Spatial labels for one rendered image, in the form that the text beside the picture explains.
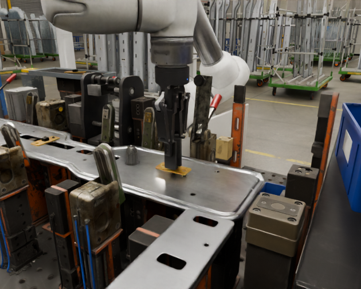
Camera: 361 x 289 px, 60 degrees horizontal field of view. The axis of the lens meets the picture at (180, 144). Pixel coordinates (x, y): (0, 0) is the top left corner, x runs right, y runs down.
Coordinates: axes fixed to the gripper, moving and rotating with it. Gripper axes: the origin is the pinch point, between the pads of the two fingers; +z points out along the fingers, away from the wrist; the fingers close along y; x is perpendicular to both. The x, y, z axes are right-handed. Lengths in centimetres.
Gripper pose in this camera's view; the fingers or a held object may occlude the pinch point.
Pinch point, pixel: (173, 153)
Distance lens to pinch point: 73.7
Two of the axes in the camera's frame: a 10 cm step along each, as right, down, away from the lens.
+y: -4.9, 3.0, -8.2
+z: 0.0, 9.4, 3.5
